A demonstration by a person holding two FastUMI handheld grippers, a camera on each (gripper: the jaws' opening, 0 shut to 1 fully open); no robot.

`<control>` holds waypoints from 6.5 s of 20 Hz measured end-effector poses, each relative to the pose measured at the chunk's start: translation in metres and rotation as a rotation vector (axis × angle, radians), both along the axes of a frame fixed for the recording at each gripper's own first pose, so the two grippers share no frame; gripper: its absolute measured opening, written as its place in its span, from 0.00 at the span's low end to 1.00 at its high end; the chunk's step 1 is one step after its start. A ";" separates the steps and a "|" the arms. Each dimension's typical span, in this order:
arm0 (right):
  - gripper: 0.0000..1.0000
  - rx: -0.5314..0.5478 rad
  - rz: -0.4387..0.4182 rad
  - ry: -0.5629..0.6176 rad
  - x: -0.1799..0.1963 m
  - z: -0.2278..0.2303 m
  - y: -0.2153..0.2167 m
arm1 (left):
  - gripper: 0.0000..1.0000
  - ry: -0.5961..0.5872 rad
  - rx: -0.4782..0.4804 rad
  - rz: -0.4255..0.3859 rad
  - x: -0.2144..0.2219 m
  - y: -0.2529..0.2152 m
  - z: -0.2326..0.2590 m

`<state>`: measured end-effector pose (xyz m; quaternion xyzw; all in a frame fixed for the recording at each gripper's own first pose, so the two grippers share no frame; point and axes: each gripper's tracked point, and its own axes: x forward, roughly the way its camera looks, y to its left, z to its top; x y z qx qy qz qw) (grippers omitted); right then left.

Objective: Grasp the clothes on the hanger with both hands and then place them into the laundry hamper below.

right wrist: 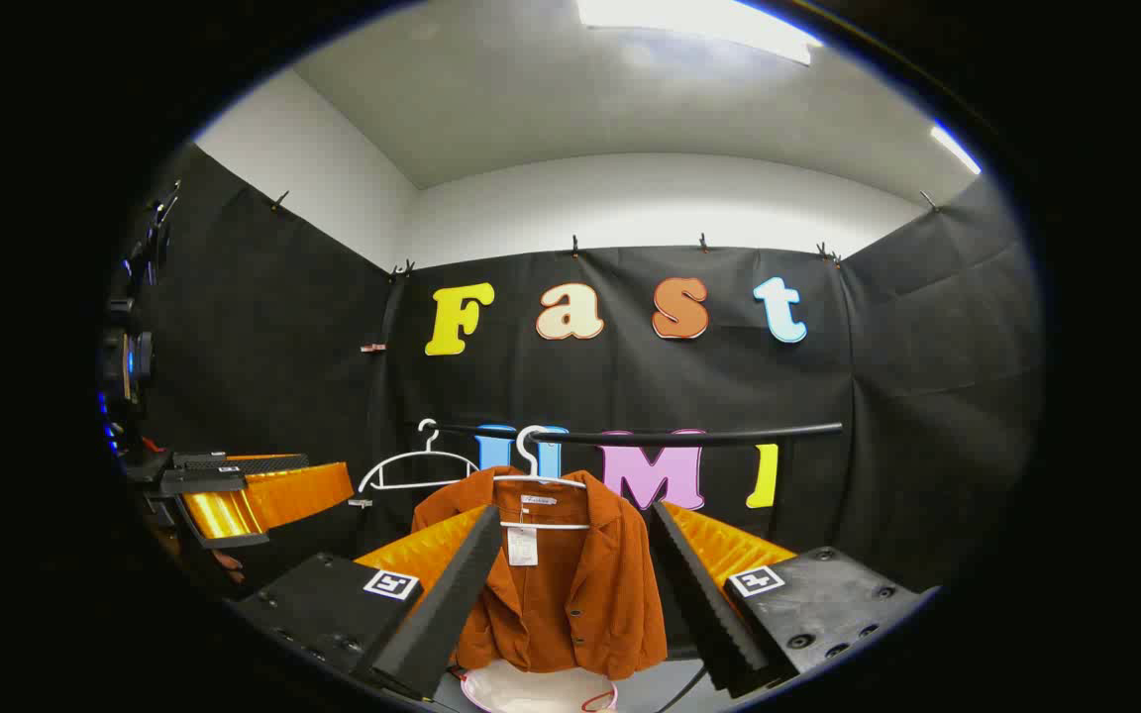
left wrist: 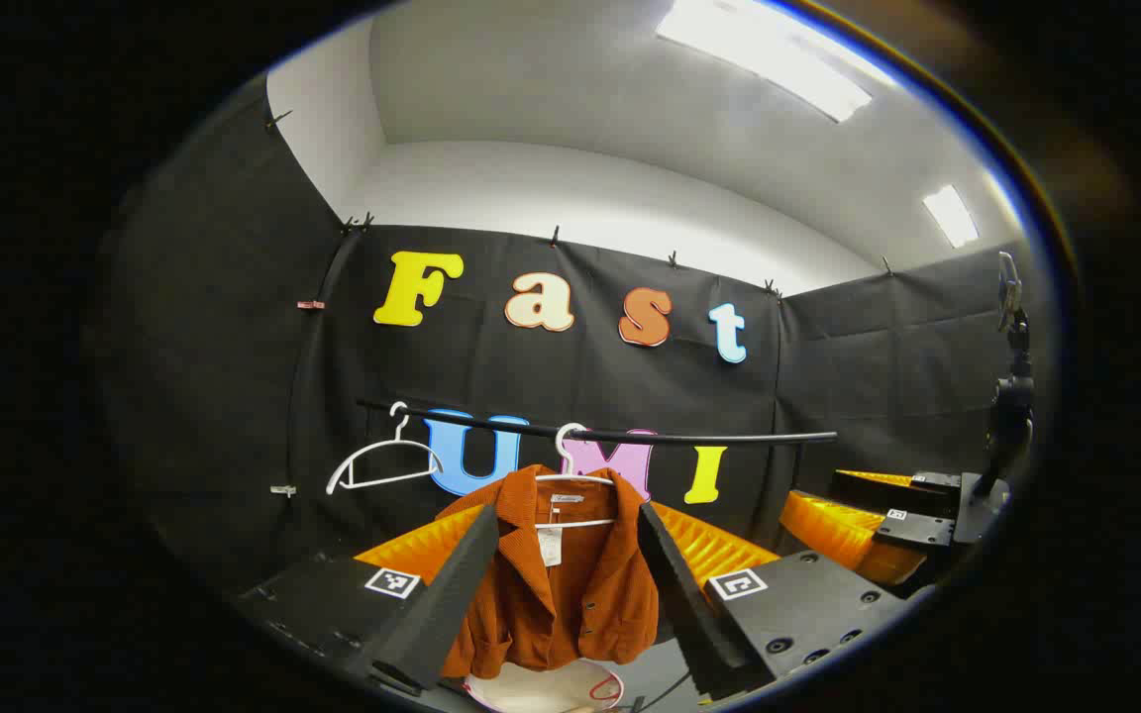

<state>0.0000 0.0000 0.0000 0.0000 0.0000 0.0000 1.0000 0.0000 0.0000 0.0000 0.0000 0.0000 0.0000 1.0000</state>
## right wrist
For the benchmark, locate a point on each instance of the white laundry hamper pink rim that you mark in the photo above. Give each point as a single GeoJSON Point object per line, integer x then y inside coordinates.
{"type": "Point", "coordinates": [531, 688]}

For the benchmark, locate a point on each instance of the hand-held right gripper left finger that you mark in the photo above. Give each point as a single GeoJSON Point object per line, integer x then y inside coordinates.
{"type": "Point", "coordinates": [452, 604]}

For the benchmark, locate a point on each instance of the ceiling light panel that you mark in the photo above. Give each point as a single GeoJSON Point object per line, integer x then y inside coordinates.
{"type": "Point", "coordinates": [955, 149]}
{"type": "Point", "coordinates": [689, 25]}

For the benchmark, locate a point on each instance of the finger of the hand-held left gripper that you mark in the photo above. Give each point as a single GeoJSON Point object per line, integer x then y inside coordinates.
{"type": "Point", "coordinates": [263, 500]}
{"type": "Point", "coordinates": [214, 465]}

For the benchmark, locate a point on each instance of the black backdrop cloth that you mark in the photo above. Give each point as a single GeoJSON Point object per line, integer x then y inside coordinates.
{"type": "Point", "coordinates": [630, 376]}

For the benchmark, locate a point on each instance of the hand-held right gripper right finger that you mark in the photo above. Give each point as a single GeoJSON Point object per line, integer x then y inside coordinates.
{"type": "Point", "coordinates": [704, 604]}

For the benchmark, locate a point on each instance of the white clothes hanger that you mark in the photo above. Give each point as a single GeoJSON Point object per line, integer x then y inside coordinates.
{"type": "Point", "coordinates": [529, 458]}
{"type": "Point", "coordinates": [419, 457]}

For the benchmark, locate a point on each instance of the black clothes rack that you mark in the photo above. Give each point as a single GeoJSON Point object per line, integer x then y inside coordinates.
{"type": "Point", "coordinates": [689, 436]}

